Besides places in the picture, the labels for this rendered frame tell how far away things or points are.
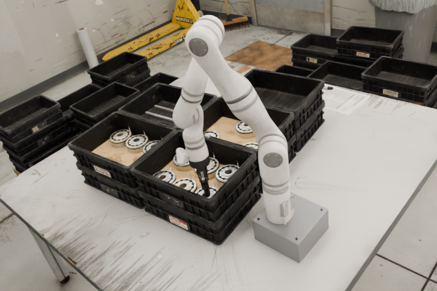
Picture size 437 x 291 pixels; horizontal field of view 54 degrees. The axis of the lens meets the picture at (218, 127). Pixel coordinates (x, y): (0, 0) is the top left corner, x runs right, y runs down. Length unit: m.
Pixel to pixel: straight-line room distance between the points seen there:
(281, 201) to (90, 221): 0.83
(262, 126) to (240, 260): 0.50
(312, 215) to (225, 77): 0.62
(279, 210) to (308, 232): 0.12
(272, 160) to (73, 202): 1.02
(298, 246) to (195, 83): 0.63
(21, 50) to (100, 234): 3.30
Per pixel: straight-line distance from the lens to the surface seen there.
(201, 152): 1.45
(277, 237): 1.51
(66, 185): 2.14
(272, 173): 1.36
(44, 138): 3.20
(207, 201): 1.45
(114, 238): 1.77
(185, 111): 1.34
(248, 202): 1.68
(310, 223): 1.52
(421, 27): 3.93
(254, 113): 1.26
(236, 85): 1.20
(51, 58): 5.02
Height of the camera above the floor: 1.90
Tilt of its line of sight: 33 degrees down
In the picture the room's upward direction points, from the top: 11 degrees counter-clockwise
